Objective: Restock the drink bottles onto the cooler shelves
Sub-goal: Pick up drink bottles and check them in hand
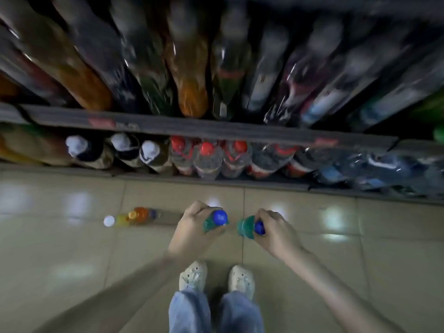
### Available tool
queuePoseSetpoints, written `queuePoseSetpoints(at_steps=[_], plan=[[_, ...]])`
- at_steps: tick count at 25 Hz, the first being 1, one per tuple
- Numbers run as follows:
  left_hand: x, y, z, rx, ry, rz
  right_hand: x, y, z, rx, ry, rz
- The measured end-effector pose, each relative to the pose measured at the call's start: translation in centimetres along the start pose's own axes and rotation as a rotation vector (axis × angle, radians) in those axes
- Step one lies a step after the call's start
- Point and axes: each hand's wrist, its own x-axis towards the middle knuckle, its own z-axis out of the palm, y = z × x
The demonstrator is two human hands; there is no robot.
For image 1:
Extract yellow bottle white cap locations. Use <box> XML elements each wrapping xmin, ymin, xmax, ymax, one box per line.
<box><xmin>103</xmin><ymin>213</ymin><xmax>133</xmax><ymax>228</ymax></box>

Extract row of large water jugs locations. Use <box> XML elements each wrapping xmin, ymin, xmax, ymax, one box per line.
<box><xmin>168</xmin><ymin>135</ymin><xmax>444</xmax><ymax>200</ymax></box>

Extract person's white right shoe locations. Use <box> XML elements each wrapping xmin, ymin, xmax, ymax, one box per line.
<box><xmin>228</xmin><ymin>265</ymin><xmax>256</xmax><ymax>301</ymax></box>

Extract person's right forearm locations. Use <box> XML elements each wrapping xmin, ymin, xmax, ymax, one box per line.
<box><xmin>286</xmin><ymin>246</ymin><xmax>407</xmax><ymax>333</ymax></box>

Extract person's white shoe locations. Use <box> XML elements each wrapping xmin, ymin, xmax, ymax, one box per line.
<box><xmin>178</xmin><ymin>260</ymin><xmax>209</xmax><ymax>293</ymax></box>
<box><xmin>228</xmin><ymin>265</ymin><xmax>256</xmax><ymax>301</ymax></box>

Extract teal bottle blue cap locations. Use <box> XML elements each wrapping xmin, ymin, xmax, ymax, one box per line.
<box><xmin>203</xmin><ymin>209</ymin><xmax>230</xmax><ymax>234</ymax></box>
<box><xmin>236</xmin><ymin>215</ymin><xmax>266</xmax><ymax>240</ymax></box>

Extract dark grey store shelving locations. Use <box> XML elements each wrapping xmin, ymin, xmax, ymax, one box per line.
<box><xmin>0</xmin><ymin>0</ymin><xmax>444</xmax><ymax>205</ymax></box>

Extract person's right hand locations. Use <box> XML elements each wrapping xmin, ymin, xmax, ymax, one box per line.
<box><xmin>253</xmin><ymin>209</ymin><xmax>306</xmax><ymax>264</ymax></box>

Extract orange bottle yellow cap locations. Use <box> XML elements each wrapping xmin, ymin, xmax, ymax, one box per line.
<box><xmin>127</xmin><ymin>206</ymin><xmax>160</xmax><ymax>225</ymax></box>

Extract person's left hand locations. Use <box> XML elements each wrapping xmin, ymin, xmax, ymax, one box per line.
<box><xmin>166</xmin><ymin>200</ymin><xmax>230</xmax><ymax>261</ymax></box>

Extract person's blue jeans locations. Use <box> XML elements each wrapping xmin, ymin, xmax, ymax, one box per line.
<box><xmin>168</xmin><ymin>288</ymin><xmax>266</xmax><ymax>333</ymax></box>

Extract person's left forearm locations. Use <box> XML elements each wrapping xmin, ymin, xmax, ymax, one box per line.
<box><xmin>35</xmin><ymin>249</ymin><xmax>202</xmax><ymax>333</ymax></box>

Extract person's white left shoe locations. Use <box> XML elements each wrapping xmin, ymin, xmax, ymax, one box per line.
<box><xmin>178</xmin><ymin>260</ymin><xmax>209</xmax><ymax>293</ymax></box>

